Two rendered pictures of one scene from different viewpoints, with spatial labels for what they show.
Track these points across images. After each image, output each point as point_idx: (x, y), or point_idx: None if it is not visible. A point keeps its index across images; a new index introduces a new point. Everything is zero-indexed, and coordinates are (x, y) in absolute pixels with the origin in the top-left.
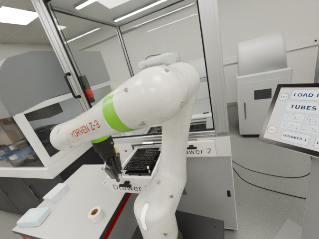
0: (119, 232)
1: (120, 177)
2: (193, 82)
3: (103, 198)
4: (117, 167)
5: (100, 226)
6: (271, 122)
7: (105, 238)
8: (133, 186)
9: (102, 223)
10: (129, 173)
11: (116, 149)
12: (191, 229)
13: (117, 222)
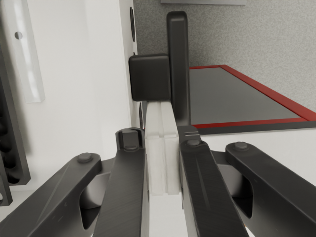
0: (208, 110)
1: (163, 125)
2: None
3: (160, 230)
4: (143, 208)
5: (281, 150)
6: None
7: (279, 122)
8: (131, 36)
9: (266, 153)
10: (21, 147)
11: None
12: None
13: (201, 120)
